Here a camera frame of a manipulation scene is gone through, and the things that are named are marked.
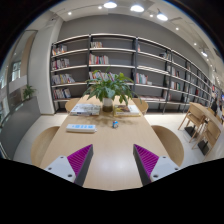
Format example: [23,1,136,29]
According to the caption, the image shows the grey shelf unit with books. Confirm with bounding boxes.
[49,32,218,114]

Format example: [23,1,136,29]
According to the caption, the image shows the small potted green plant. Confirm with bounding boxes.
[22,84,37,101]

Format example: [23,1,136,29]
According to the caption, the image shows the round ceiling lights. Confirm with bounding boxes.
[66,0,209,58]

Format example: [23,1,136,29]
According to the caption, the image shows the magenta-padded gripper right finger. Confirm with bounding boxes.
[133,143,183,187]

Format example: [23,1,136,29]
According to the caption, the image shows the white and blue book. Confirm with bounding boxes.
[69,103,102,117]

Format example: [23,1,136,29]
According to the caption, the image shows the green plant in white pot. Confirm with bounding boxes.
[83,68,141,113]

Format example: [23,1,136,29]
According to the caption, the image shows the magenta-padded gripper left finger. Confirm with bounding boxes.
[44,143,95,187]

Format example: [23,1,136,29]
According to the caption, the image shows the white power strip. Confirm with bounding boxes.
[65,123,98,134]

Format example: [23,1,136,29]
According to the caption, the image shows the yellow cover book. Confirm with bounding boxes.
[113,104,142,118]

